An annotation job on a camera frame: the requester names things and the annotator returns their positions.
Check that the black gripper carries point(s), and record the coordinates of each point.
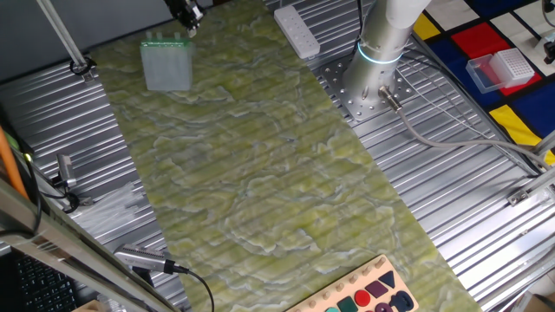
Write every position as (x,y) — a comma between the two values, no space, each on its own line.
(180,8)

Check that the green-topped pipette tip holder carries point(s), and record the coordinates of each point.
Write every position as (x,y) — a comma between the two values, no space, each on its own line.
(167,67)

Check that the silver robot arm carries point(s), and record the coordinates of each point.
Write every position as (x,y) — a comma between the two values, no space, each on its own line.
(377,39)

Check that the white perforated pipette tip box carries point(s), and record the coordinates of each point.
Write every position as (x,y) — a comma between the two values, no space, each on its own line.
(513,67)

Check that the white power strip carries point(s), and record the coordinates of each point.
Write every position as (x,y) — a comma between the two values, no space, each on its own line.
(297,32)

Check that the black pole clamp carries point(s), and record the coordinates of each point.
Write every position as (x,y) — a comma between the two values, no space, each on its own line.
(73,69)

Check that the aluminium pole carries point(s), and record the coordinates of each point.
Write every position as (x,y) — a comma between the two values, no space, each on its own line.
(61,32)

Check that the green marble pattern mat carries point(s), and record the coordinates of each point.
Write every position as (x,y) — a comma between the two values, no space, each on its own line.
(260,173)

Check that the colourful block pattern mat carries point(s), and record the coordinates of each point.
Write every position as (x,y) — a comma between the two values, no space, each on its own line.
(477,41)

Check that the clear plastic box lid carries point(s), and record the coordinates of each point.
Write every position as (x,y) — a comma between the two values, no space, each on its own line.
(479,73)

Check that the tan cardboard piece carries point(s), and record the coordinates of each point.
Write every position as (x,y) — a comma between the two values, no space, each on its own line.
(89,307)

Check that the wooden shape puzzle board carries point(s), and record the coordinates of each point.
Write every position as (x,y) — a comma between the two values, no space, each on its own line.
(329,294)

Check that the black keyboard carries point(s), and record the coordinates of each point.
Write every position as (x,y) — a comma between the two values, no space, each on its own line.
(43,290)

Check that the teal puzzle piece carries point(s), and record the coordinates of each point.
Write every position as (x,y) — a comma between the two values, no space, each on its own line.
(331,310)

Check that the navy triangle puzzle piece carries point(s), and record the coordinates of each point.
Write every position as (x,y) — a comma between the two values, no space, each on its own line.
(387,278)

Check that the green puzzle piece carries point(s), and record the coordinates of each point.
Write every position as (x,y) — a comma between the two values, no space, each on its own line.
(347,305)

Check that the red circle puzzle piece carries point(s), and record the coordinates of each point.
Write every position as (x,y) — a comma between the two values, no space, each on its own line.
(362,297)

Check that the purple square puzzle piece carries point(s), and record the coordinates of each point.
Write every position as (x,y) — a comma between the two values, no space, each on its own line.
(376,289)

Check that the blue number puzzle piece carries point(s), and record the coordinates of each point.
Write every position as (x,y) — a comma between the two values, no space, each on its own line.
(401,301)

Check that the black stand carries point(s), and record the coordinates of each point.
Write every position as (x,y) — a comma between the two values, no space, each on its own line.
(550,54)

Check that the short aluminium profile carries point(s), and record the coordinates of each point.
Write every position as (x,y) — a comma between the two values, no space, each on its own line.
(547,145)

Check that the brown cardboard box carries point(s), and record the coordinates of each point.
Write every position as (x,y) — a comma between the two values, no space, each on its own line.
(542,305)

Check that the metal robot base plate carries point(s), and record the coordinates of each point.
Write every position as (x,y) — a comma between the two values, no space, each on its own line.
(347,97)

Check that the small silver camera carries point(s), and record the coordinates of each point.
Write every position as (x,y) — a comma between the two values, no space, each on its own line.
(66,171)

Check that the black small camera mount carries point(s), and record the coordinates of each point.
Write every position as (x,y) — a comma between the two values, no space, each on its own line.
(71,201)

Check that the silver depth camera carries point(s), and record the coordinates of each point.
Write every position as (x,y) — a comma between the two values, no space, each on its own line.
(139,258)

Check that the large aluminium frame beam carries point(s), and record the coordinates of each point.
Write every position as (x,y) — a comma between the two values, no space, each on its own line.
(52,242)

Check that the aluminium profile with bracket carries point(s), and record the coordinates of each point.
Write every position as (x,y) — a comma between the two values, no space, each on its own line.
(542,182)

